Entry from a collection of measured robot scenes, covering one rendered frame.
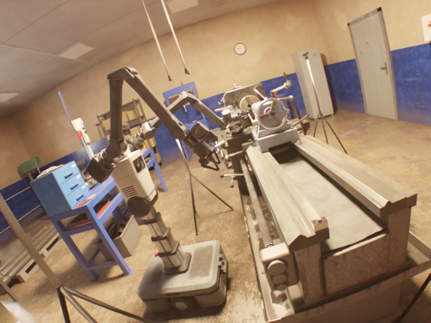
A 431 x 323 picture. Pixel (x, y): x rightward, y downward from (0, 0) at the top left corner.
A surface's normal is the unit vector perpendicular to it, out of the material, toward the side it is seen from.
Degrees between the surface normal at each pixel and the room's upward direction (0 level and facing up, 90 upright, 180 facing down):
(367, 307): 90
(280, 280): 90
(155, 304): 90
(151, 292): 45
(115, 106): 91
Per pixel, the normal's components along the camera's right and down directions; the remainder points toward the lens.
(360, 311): 0.03, 0.33
